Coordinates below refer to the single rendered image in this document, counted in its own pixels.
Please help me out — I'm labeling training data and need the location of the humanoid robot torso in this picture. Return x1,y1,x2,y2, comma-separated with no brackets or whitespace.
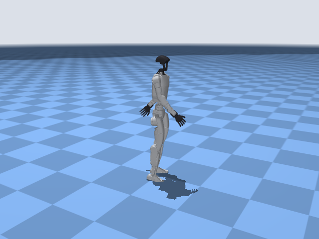
152,72,169,119

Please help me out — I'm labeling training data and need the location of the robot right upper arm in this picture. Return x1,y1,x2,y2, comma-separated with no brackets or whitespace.
152,76,163,101

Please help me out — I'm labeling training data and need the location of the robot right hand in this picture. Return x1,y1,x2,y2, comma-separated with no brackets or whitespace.
171,111,186,127

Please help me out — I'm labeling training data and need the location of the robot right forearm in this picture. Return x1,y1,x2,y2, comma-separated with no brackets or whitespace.
159,96,176,116

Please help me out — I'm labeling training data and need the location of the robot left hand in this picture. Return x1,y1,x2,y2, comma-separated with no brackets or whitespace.
140,104,153,116

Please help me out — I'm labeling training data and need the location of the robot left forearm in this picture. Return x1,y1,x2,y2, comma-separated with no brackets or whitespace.
148,99,156,107

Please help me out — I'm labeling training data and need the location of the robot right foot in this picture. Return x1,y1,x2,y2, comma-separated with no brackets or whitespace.
147,174,164,182

